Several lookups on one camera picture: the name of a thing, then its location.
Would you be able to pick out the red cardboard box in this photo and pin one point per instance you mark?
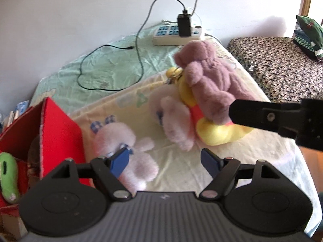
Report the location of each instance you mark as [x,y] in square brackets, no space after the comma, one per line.
[39,140]

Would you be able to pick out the yellow tiger plush toy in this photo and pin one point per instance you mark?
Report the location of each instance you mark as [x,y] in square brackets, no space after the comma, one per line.
[208,132]

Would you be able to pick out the yellow cartoon blanket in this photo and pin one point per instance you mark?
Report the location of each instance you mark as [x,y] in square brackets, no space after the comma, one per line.
[182,170]

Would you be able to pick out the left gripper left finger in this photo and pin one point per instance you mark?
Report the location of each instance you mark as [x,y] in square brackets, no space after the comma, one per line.
[107,170]

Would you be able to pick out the green bean plush toy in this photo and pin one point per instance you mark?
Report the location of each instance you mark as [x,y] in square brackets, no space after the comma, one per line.
[9,178]

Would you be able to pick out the stack of books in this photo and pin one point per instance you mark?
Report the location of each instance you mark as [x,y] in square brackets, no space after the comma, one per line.
[6,121]

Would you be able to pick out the patterned dark cushion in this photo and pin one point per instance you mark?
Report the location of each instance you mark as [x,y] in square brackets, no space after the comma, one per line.
[280,68]

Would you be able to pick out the white bunny plush toy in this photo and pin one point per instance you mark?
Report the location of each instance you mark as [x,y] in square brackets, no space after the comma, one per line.
[168,110]

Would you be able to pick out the white power strip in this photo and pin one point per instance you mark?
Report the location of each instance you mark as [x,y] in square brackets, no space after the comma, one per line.
[168,35]

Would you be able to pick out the black charger adapter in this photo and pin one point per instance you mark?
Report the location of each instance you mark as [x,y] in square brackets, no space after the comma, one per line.
[184,24]

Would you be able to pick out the green cartoon bed sheet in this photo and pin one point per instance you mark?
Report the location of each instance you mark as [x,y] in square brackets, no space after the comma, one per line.
[108,69]

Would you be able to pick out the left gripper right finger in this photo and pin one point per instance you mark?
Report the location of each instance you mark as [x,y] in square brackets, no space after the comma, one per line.
[223,173]

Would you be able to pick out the green folded cloth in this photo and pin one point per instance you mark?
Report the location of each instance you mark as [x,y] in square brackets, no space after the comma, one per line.
[309,36]

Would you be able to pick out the purple teddy bear plush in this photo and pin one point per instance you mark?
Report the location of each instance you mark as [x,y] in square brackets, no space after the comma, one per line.
[214,84]

